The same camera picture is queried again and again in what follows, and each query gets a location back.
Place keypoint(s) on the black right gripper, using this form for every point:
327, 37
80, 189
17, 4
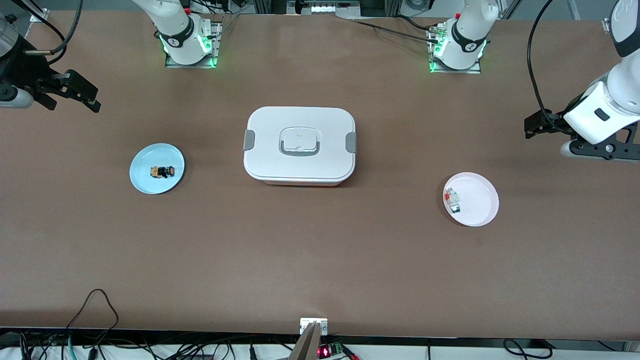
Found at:
24, 75

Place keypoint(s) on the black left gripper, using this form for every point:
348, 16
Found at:
551, 122

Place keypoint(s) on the orange black switch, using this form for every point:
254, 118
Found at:
164, 172

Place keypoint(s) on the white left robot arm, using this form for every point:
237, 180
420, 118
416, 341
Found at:
462, 42

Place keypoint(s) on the white lunch box grey latches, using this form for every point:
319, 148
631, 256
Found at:
300, 145

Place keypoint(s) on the pink round plate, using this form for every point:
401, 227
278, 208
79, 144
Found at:
477, 200

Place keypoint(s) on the light blue round plate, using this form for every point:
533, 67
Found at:
150, 157

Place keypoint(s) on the circuit board red led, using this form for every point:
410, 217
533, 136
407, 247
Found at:
330, 350

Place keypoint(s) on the silver table corner bracket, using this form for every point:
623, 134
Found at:
606, 25
39, 15

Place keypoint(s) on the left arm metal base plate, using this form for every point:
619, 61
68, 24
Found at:
475, 70

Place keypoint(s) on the red white switch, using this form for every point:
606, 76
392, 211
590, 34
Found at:
451, 194

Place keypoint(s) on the green white switch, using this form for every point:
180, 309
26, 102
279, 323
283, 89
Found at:
456, 207

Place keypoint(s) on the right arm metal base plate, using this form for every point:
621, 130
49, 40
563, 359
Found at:
218, 45

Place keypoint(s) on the aluminium frame structure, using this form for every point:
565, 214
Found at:
325, 6

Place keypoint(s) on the silver camera mount bracket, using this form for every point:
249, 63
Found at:
306, 325

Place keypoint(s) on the grey camera mount beam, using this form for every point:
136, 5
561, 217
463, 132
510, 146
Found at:
306, 345

